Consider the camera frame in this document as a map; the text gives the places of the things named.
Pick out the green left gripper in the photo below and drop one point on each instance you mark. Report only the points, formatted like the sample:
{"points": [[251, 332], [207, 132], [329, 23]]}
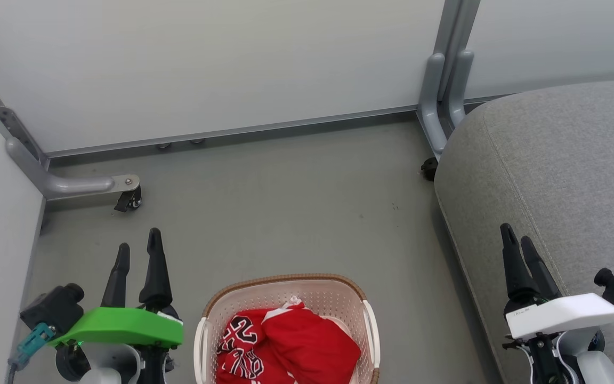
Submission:
{"points": [[120, 325]]}

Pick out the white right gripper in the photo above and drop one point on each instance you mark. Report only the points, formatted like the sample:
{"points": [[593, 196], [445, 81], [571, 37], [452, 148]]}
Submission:
{"points": [[568, 312]]}

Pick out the red jersey with black print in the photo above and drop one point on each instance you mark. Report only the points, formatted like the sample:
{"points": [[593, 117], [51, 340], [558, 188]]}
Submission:
{"points": [[240, 346]]}

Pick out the plain red shorts white trim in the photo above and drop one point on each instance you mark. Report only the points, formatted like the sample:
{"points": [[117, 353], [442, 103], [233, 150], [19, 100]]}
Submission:
{"points": [[312, 341]]}

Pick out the grey fabric sofa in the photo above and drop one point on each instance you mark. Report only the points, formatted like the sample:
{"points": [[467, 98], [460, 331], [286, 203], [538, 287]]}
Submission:
{"points": [[563, 176]]}

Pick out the grey partition foot single tube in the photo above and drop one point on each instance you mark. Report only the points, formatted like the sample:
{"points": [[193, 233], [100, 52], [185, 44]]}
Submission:
{"points": [[67, 185]]}

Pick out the cream perforated laundry basket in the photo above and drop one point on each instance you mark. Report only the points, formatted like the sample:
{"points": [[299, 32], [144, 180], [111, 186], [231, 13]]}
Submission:
{"points": [[285, 296]]}

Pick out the grey partition foot double tube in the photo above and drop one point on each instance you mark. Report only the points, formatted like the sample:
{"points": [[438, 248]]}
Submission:
{"points": [[437, 90]]}

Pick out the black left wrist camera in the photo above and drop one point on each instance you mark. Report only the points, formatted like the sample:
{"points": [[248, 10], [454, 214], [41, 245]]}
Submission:
{"points": [[54, 309]]}

